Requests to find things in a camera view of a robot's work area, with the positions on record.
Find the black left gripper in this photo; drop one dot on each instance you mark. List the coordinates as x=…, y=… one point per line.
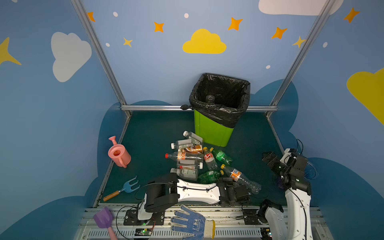
x=245, y=195

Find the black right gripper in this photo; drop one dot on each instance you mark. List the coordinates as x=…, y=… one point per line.
x=274, y=163

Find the yellow-cap orange label bottle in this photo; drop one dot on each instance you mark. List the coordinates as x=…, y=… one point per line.
x=241, y=179

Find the green sprite bottle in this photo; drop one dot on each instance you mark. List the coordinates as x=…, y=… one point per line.
x=221, y=156

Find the white-cap green label bottle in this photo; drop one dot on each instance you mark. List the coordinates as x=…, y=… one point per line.
x=186, y=174

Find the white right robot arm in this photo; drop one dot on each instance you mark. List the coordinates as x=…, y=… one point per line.
x=291, y=170

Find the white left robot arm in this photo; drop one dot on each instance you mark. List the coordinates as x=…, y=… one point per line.
x=168, y=190

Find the green plastic trash bin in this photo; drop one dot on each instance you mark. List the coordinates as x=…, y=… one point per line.
x=212, y=133

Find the black bin liner bag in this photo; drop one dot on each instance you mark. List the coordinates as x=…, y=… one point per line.
x=220, y=98

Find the crushed green bottle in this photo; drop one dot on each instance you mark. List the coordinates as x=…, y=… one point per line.
x=210, y=177

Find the yellow-cap red label bottle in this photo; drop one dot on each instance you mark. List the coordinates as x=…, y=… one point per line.
x=210, y=159

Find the blue dotted work glove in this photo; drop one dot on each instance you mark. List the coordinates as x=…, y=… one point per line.
x=193, y=224

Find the brown coffee bottle middle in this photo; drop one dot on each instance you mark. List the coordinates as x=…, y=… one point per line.
x=193, y=149

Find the red-cap orange tea bottle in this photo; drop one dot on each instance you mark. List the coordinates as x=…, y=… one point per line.
x=178, y=156

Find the clear square white-cap bottle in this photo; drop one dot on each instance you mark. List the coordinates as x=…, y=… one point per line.
x=197, y=140

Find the clear flat white-cap bottle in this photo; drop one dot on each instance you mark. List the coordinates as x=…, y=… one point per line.
x=181, y=144

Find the blue plastic toy fork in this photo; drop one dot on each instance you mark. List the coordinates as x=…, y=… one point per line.
x=129, y=186

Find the pink watering can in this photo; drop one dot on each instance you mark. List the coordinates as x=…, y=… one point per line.
x=119, y=154

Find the purple toy shovel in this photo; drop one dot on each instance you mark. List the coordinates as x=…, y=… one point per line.
x=104, y=219

